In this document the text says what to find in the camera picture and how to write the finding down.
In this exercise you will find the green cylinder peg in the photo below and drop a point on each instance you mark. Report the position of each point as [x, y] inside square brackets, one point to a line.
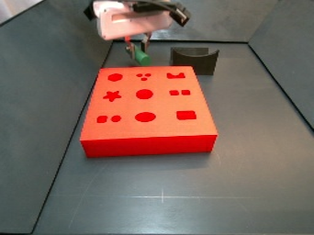
[141, 58]

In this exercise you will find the red shape sorter block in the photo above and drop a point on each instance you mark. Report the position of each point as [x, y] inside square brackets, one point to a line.
[147, 110]

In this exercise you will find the black curved holder stand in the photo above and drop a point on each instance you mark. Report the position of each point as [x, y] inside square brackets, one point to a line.
[199, 58]

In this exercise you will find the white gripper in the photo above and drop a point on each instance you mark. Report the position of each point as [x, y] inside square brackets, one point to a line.
[120, 22]

